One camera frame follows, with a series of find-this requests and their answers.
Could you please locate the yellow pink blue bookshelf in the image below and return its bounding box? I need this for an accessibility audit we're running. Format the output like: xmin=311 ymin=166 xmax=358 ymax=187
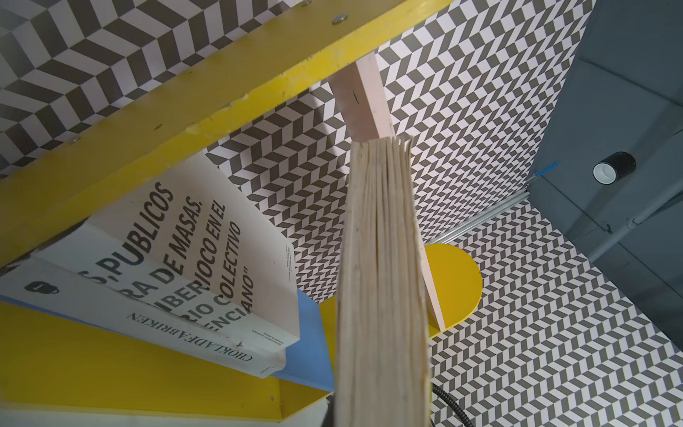
xmin=1 ymin=1 xmax=483 ymax=421

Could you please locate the ceiling spotlight black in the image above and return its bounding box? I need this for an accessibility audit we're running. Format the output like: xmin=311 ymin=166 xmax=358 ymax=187
xmin=592 ymin=151 xmax=637 ymax=185

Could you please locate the aluminium corner post right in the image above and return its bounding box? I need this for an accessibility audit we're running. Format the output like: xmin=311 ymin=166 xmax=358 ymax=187
xmin=428 ymin=190 xmax=530 ymax=245

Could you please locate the white book black bold text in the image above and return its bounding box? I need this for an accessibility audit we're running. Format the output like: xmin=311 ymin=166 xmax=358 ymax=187
xmin=37 ymin=153 xmax=301 ymax=352

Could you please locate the yellow illustrated book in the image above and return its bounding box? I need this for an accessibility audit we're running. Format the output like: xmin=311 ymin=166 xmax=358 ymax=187
xmin=334 ymin=137 xmax=431 ymax=426

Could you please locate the white thin book small text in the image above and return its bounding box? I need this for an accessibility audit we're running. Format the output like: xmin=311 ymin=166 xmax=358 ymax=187
xmin=1 ymin=258 xmax=286 ymax=378

